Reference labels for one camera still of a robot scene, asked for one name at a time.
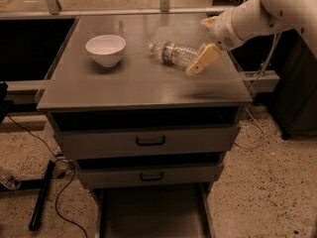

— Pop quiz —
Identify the grey top drawer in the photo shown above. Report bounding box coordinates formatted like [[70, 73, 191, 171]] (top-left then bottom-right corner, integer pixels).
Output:
[[54, 125, 240, 160]]

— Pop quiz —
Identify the black floor cable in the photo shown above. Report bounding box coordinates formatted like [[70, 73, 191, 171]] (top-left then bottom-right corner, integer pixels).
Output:
[[6, 112, 89, 238]]

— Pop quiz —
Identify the clear bottle on floor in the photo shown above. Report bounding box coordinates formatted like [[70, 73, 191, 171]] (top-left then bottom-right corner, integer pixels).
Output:
[[0, 170, 21, 190]]

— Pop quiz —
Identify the dark cabinet at right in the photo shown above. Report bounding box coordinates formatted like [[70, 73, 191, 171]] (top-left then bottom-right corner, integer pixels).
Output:
[[270, 37, 317, 140]]

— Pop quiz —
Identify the grey bottom drawer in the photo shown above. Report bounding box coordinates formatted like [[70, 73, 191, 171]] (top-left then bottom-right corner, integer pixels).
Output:
[[94, 183, 216, 238]]

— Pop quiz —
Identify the metal frame rail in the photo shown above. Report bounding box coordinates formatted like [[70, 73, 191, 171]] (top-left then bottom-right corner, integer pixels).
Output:
[[0, 0, 232, 20]]

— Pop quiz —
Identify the clear plastic water bottle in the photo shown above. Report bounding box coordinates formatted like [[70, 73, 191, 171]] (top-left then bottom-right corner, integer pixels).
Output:
[[149, 41, 198, 68]]

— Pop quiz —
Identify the black metal floor stand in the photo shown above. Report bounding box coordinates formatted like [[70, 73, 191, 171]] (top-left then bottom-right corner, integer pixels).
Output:
[[0, 161, 55, 232]]

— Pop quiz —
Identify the grey drawer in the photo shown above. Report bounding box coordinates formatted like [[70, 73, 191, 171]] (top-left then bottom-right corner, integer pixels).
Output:
[[94, 183, 216, 238], [54, 125, 240, 160], [75, 163, 224, 189]]

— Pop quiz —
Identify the white power cable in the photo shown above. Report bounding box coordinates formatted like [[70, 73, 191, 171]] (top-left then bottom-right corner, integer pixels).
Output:
[[233, 32, 281, 151]]

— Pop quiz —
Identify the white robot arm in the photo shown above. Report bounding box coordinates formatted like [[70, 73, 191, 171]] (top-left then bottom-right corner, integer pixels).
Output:
[[186, 0, 317, 75]]

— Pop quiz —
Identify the grey drawer cabinet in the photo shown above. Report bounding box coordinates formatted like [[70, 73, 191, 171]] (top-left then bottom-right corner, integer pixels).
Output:
[[35, 13, 255, 238]]

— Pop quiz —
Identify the white ceramic bowl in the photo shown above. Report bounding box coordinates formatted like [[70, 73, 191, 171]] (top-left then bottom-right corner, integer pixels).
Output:
[[85, 35, 126, 67]]

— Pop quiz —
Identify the grey middle drawer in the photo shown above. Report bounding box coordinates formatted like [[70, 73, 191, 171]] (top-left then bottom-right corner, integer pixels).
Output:
[[75, 163, 224, 189]]

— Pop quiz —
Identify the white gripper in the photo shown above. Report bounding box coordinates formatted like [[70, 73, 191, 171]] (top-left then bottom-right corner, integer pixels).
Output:
[[185, 8, 246, 76]]

